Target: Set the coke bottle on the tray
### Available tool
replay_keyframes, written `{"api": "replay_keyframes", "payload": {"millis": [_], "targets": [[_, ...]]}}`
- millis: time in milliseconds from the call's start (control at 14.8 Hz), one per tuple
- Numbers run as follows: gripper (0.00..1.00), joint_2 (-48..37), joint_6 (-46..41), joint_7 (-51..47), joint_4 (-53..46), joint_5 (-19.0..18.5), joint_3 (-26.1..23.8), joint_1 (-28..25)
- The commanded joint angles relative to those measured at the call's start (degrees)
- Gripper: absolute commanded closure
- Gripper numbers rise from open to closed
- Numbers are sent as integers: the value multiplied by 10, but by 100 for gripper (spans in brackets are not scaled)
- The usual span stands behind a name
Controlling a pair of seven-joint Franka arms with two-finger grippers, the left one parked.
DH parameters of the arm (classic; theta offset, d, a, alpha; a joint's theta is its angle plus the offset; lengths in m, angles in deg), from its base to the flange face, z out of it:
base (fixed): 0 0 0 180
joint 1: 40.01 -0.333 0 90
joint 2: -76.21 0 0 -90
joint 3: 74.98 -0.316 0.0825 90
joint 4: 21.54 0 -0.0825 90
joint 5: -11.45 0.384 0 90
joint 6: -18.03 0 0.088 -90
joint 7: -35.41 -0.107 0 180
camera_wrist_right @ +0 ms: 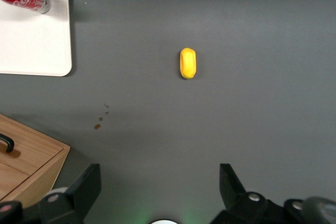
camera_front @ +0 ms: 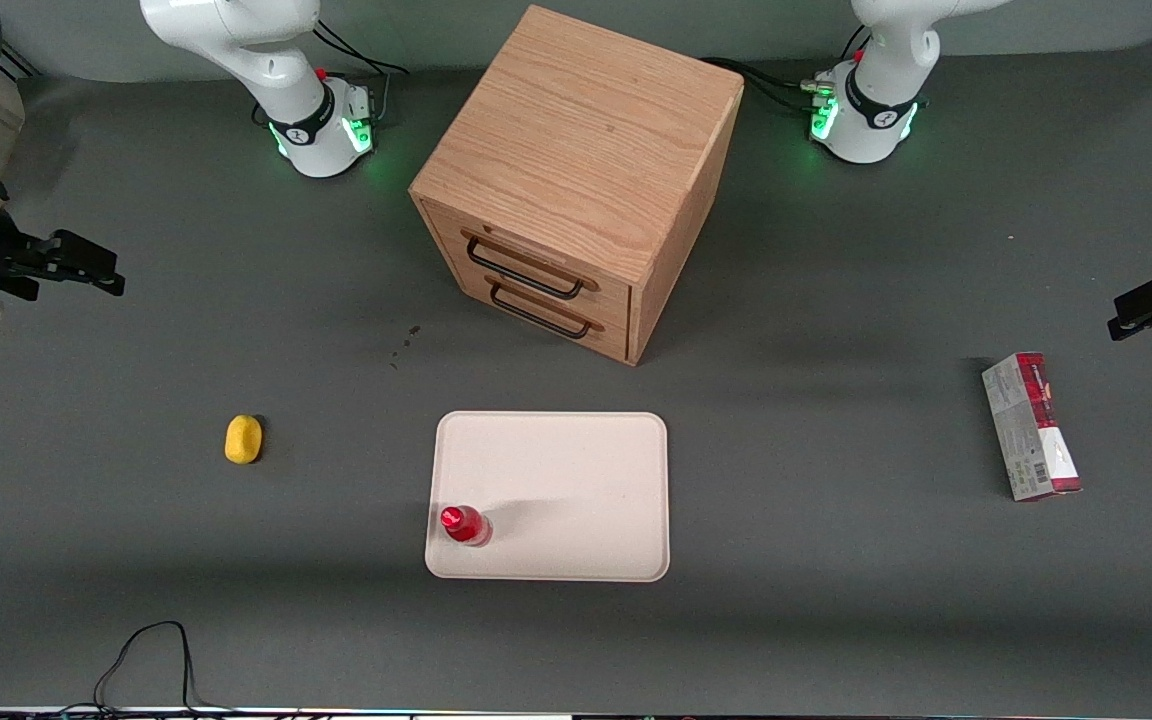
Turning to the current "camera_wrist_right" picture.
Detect wooden drawer front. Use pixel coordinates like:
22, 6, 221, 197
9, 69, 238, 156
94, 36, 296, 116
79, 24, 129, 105
0, 162, 30, 201
0, 115, 65, 176

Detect white rectangular plastic tray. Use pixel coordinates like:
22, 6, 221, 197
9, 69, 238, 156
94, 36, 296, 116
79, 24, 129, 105
0, 0, 73, 77

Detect wooden drawer cabinet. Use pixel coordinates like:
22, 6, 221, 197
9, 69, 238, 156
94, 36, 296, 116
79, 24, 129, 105
0, 113, 71, 204

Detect yellow oval sponge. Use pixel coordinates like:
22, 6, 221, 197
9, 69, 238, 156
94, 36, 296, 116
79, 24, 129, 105
179, 47, 197, 80

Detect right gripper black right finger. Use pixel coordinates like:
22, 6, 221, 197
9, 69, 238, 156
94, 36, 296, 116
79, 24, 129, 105
211, 163, 286, 224

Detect black metal drawer handle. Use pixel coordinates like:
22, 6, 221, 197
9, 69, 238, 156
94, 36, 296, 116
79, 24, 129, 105
0, 133, 15, 154

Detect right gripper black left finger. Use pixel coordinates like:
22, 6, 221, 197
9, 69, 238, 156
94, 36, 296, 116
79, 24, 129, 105
38, 163, 102, 224

